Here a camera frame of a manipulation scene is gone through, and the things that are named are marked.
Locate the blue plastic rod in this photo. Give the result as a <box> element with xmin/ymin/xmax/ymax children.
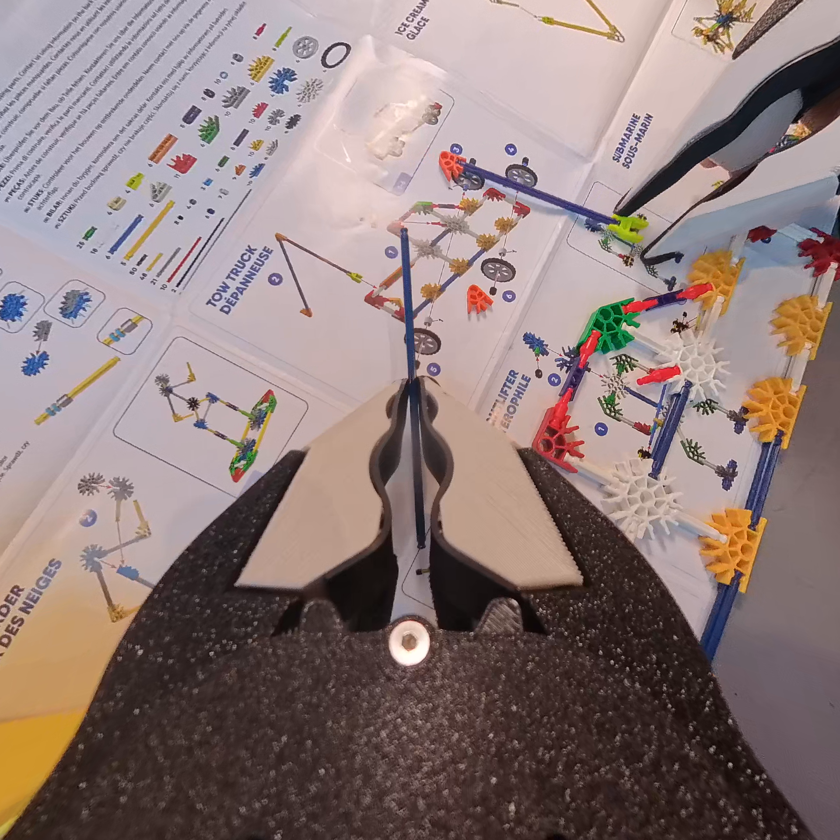
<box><xmin>398</xmin><ymin>226</ymin><xmax>429</xmax><ymax>552</ymax></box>

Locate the purple plastic rod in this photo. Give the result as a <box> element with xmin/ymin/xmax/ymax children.
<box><xmin>460</xmin><ymin>159</ymin><xmax>619</xmax><ymax>228</ymax></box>

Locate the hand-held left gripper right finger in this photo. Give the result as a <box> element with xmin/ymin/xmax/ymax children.
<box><xmin>414</xmin><ymin>378</ymin><xmax>584</xmax><ymax>628</ymax></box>

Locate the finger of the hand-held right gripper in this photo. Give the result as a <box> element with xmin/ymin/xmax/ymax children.
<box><xmin>615</xmin><ymin>0</ymin><xmax>840</xmax><ymax>219</ymax></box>
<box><xmin>636</xmin><ymin>86</ymin><xmax>840</xmax><ymax>266</ymax></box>

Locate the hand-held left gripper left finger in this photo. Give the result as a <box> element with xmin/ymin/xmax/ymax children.
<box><xmin>237</xmin><ymin>381</ymin><xmax>418</xmax><ymax>624</ymax></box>

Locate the colourful rod connector frame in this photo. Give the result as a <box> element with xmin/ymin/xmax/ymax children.
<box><xmin>529</xmin><ymin>221</ymin><xmax>840</xmax><ymax>660</ymax></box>

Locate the yellow plastic parts bin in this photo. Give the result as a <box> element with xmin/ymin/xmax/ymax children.
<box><xmin>0</xmin><ymin>703</ymin><xmax>122</xmax><ymax>830</ymax></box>

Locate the white building instruction sheet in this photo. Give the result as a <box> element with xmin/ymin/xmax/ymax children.
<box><xmin>0</xmin><ymin>0</ymin><xmax>840</xmax><ymax>736</ymax></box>

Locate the yellow-green clip connector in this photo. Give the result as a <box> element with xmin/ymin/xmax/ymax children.
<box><xmin>603</xmin><ymin>210</ymin><xmax>651</xmax><ymax>248</ymax></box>

